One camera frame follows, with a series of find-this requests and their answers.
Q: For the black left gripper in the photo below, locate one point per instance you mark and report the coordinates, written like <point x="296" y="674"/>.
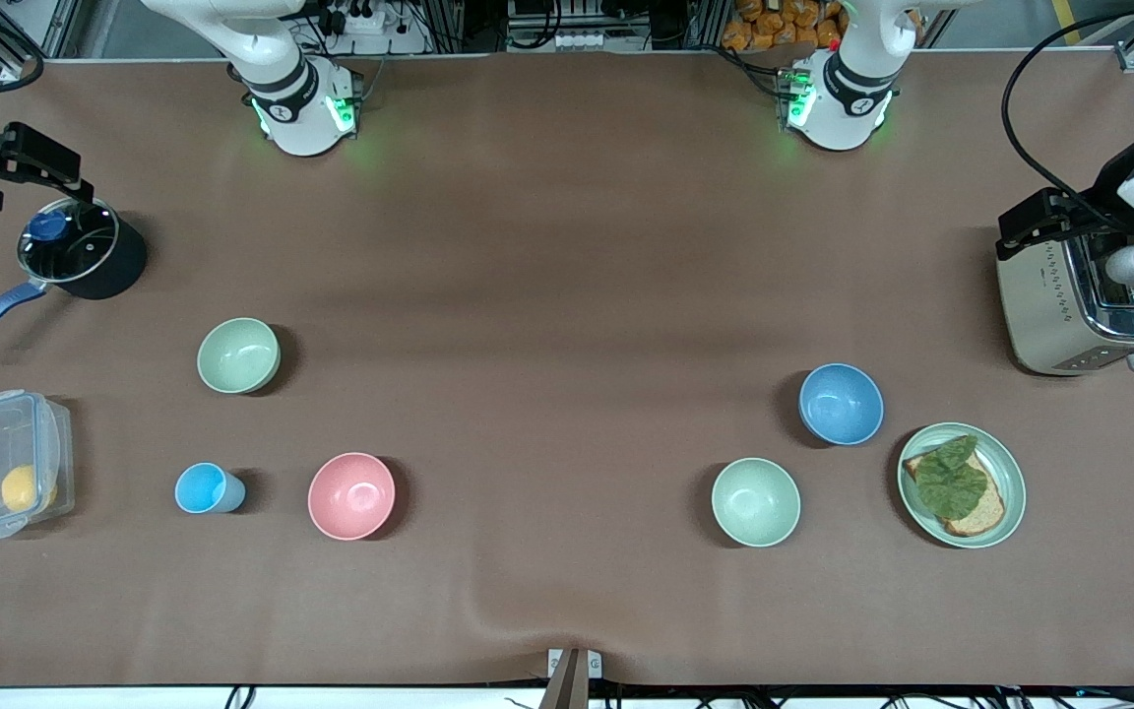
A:
<point x="1111" y="181"/>

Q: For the pale green bowl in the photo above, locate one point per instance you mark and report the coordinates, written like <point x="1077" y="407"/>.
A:
<point x="755" y="502"/>
<point x="238" y="355"/>

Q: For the blue bowl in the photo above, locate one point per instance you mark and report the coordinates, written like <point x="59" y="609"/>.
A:
<point x="841" y="404"/>

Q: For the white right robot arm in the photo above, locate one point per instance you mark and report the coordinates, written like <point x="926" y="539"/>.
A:
<point x="296" y="118"/>

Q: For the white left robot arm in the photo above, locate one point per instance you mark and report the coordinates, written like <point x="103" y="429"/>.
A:
<point x="852" y="108"/>

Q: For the pink bowl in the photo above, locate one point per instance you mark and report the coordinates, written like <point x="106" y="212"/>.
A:
<point x="351" y="496"/>

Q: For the glass lid blue knob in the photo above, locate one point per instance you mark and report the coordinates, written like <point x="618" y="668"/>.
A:
<point x="85" y="246"/>

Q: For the beige chrome toaster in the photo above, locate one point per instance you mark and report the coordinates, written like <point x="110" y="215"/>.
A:
<point x="1049" y="315"/>

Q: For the pale green plate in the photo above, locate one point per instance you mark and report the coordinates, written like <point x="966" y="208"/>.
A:
<point x="1012" y="473"/>

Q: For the green lettuce leaf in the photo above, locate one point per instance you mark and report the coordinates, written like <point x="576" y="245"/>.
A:
<point x="951" y="483"/>

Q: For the bread slice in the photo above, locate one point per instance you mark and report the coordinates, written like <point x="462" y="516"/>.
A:
<point x="988" y="512"/>

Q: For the yellow lemon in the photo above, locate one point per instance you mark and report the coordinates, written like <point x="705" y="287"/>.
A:
<point x="24" y="488"/>

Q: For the orange snack bag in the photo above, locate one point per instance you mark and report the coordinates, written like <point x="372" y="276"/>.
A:
<point x="774" y="25"/>

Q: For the white power strip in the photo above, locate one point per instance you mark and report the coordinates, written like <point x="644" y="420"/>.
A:
<point x="365" y="20"/>

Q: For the light blue cup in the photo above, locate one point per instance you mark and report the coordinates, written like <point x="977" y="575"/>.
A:
<point x="201" y="488"/>

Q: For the small white socket strip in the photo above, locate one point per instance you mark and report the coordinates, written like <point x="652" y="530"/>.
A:
<point x="579" y="40"/>

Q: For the brown table cloth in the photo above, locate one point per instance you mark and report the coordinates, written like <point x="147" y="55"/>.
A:
<point x="567" y="591"/>

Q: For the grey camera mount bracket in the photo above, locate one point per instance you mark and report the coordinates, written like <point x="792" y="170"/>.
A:
<point x="572" y="679"/>

